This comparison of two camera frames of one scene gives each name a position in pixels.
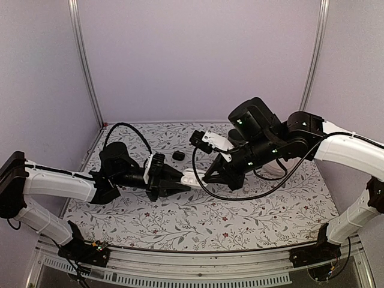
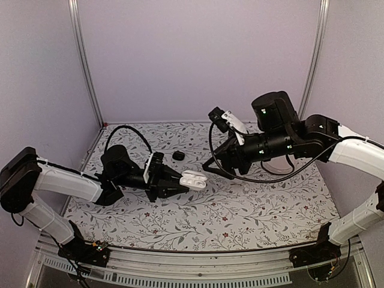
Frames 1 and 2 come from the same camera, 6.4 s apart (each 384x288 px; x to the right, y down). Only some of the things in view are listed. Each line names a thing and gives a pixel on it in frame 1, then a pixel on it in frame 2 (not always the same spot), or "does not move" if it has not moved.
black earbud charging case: (178, 155) does not move
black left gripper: (157, 186) does not move
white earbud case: (189, 178) does not move
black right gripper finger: (219, 178) -> (219, 171)
